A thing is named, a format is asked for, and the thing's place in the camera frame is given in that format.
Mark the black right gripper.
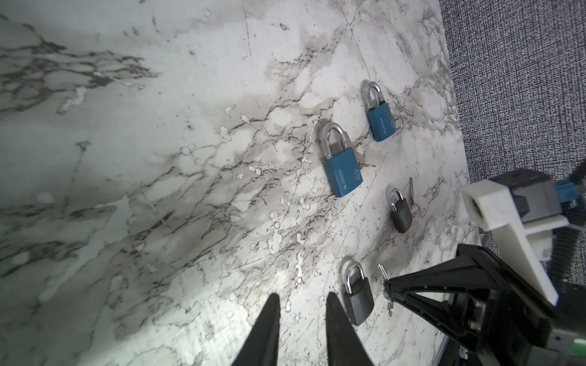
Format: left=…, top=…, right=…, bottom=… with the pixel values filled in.
left=389, top=244, right=585, bottom=365

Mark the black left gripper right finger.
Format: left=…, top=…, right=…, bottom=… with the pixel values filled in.
left=326, top=292, right=373, bottom=366

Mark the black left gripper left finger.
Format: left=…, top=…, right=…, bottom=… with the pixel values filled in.
left=233, top=293, right=280, bottom=365

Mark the black padlock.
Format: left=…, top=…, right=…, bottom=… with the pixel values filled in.
left=390, top=188, right=413, bottom=233
left=343, top=262, right=375, bottom=326

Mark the blue padlock with key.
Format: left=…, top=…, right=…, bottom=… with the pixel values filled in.
left=363, top=81, right=397, bottom=142

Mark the loose small key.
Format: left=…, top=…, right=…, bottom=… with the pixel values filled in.
left=409, top=177, right=421, bottom=217
left=378, top=264, right=394, bottom=317

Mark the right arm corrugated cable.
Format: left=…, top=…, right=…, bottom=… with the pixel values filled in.
left=546, top=157, right=586, bottom=285

